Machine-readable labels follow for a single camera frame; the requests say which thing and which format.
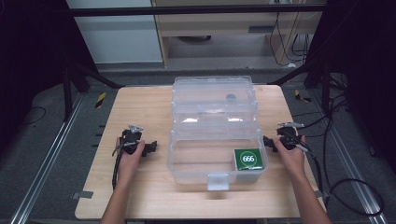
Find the clear plastic storage box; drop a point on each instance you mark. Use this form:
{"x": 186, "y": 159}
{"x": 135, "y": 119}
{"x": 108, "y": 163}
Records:
{"x": 214, "y": 130}

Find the white cabinet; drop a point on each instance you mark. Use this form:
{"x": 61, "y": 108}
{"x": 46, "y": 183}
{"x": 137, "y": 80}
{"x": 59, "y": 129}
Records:
{"x": 118, "y": 40}

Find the small dark round object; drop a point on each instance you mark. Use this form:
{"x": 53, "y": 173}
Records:
{"x": 231, "y": 96}

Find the yellow black striped tape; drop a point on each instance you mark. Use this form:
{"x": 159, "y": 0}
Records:
{"x": 301, "y": 97}
{"x": 100, "y": 100}

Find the black horizontal bar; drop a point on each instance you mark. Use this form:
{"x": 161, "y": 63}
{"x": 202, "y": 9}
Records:
{"x": 186, "y": 10}

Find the grey tape strip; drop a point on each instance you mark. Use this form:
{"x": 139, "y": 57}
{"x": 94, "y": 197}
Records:
{"x": 82, "y": 194}

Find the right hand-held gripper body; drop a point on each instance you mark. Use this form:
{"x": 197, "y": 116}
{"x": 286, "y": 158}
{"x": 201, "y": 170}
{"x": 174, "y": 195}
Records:
{"x": 289, "y": 137}

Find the light wooden shelf unit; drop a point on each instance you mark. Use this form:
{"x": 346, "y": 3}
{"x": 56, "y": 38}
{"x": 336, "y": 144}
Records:
{"x": 218, "y": 23}

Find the person's right hand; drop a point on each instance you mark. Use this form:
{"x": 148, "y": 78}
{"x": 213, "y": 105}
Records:
{"x": 291, "y": 160}

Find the black metal stand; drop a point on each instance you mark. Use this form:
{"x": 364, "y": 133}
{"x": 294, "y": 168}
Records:
{"x": 325, "y": 90}
{"x": 67, "y": 93}

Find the green square box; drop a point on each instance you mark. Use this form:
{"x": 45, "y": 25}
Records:
{"x": 249, "y": 159}

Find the person's left hand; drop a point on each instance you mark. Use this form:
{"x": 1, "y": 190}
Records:
{"x": 130, "y": 163}

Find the metal floor rail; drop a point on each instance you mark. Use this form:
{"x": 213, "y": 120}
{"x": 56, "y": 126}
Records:
{"x": 348, "y": 161}
{"x": 46, "y": 155}

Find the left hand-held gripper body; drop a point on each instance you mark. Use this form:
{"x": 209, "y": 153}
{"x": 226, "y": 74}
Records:
{"x": 132, "y": 137}

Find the black curtain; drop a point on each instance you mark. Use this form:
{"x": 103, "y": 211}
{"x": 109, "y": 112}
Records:
{"x": 28, "y": 62}
{"x": 370, "y": 77}

